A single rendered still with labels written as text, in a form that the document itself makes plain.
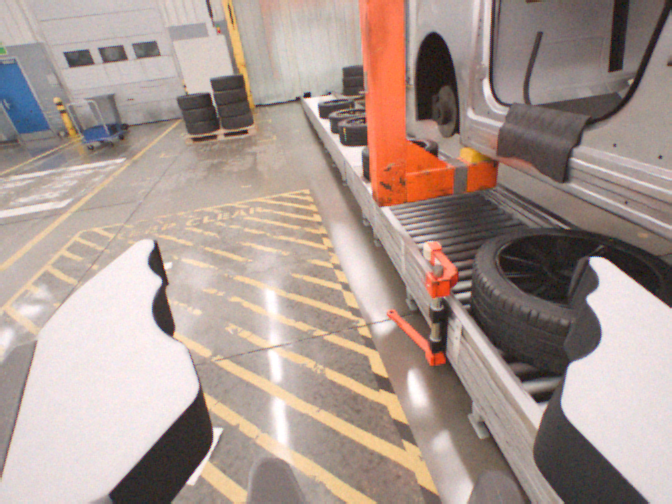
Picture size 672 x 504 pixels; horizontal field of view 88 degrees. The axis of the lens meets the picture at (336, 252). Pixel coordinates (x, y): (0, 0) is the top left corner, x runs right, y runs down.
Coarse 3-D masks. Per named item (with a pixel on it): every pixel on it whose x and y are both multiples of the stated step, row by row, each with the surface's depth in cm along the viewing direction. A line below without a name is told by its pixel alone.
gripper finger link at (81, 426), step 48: (144, 240) 10; (96, 288) 8; (144, 288) 8; (48, 336) 7; (96, 336) 7; (144, 336) 7; (48, 384) 6; (96, 384) 6; (144, 384) 6; (192, 384) 6; (48, 432) 5; (96, 432) 5; (144, 432) 5; (192, 432) 6; (48, 480) 5; (96, 480) 5; (144, 480) 5
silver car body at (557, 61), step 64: (448, 0) 181; (512, 0) 158; (576, 0) 162; (640, 0) 166; (448, 64) 246; (512, 64) 170; (576, 64) 174; (640, 64) 95; (448, 128) 228; (640, 128) 96; (576, 192) 121; (640, 192) 97
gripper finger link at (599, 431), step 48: (576, 288) 10; (624, 288) 9; (576, 336) 8; (624, 336) 7; (576, 384) 6; (624, 384) 6; (576, 432) 5; (624, 432) 5; (576, 480) 6; (624, 480) 5
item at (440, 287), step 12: (432, 252) 150; (432, 264) 152; (444, 264) 140; (432, 276) 132; (444, 276) 131; (456, 276) 134; (432, 288) 130; (444, 288) 131; (408, 324) 171; (420, 336) 163; (432, 360) 150; (444, 360) 151
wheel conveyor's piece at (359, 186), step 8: (440, 152) 316; (352, 168) 302; (360, 168) 340; (352, 176) 310; (360, 176) 319; (352, 184) 317; (360, 184) 279; (368, 184) 297; (352, 192) 325; (360, 192) 283; (360, 200) 290; (368, 200) 258; (368, 208) 263; (368, 216) 269; (368, 224) 289
